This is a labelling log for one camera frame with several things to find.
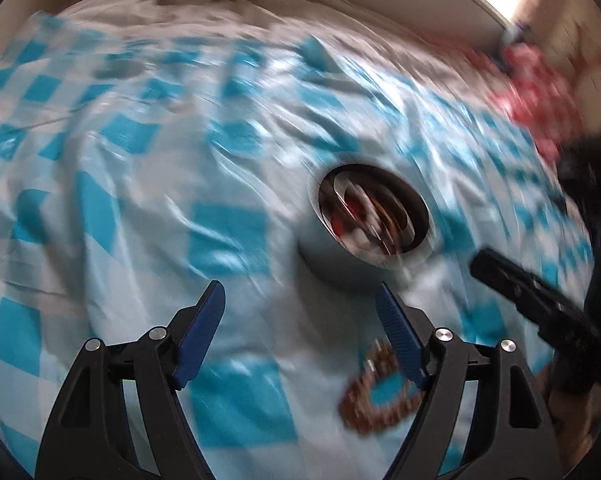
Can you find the black plastic bag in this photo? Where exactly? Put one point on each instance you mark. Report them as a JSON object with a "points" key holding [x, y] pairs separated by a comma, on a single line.
{"points": [[590, 175]]}

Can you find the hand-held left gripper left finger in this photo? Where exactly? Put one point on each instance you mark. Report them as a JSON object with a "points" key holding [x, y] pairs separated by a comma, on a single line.
{"points": [[200, 332]]}

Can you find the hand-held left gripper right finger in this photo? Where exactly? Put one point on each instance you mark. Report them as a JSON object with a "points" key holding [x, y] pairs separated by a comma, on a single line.
{"points": [[400, 337]]}

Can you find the blue checked plastic sheet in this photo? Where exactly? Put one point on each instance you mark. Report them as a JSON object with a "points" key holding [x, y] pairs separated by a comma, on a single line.
{"points": [[155, 210]]}

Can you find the round metal cup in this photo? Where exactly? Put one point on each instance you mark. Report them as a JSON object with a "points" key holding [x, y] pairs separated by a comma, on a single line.
{"points": [[325, 260]]}

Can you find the person's right hand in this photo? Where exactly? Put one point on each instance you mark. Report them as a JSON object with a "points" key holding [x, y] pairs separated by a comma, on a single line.
{"points": [[572, 420]]}

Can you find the small blue patterned cloth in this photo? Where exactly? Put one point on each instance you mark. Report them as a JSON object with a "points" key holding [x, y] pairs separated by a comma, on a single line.
{"points": [[515, 34]]}

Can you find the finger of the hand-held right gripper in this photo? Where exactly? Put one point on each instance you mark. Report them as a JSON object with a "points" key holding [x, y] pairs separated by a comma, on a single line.
{"points": [[520, 290]]}

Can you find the pink checked plastic sheet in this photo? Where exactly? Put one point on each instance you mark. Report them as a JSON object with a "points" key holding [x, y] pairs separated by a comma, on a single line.
{"points": [[535, 95]]}

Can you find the striped white bed sheet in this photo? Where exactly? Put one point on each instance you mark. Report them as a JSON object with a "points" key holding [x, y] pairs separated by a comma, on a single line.
{"points": [[280, 15]]}

